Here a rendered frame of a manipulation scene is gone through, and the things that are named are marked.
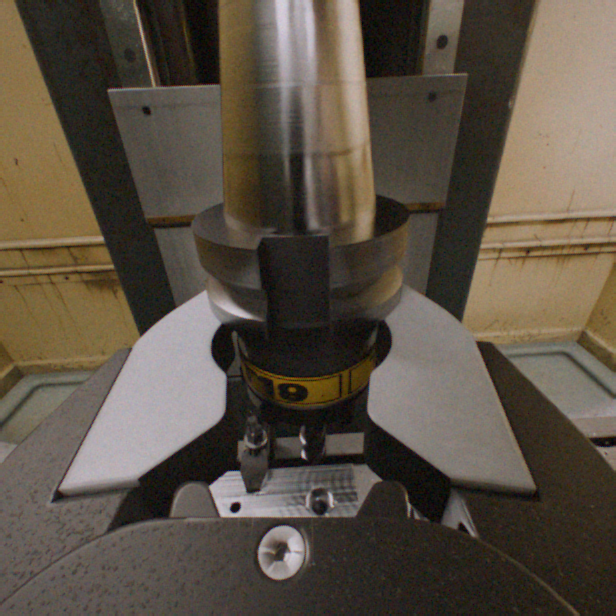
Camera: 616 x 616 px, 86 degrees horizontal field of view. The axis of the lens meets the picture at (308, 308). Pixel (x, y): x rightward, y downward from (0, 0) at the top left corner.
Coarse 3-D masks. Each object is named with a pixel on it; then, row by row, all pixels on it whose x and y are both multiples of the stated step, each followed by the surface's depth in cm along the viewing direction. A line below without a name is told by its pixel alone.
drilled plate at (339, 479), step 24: (240, 480) 41; (288, 480) 41; (312, 480) 41; (336, 480) 41; (216, 504) 39; (240, 504) 39; (264, 504) 38; (288, 504) 38; (312, 504) 39; (336, 504) 38
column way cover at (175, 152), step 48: (144, 96) 43; (192, 96) 43; (384, 96) 44; (432, 96) 45; (144, 144) 46; (192, 144) 46; (384, 144) 48; (432, 144) 48; (144, 192) 49; (192, 192) 50; (384, 192) 51; (432, 192) 51; (192, 240) 54; (432, 240) 56; (192, 288) 59
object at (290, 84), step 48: (240, 0) 6; (288, 0) 6; (336, 0) 6; (240, 48) 7; (288, 48) 6; (336, 48) 7; (240, 96) 7; (288, 96) 7; (336, 96) 7; (240, 144) 8; (288, 144) 7; (336, 144) 7; (240, 192) 8; (288, 192) 8; (336, 192) 8
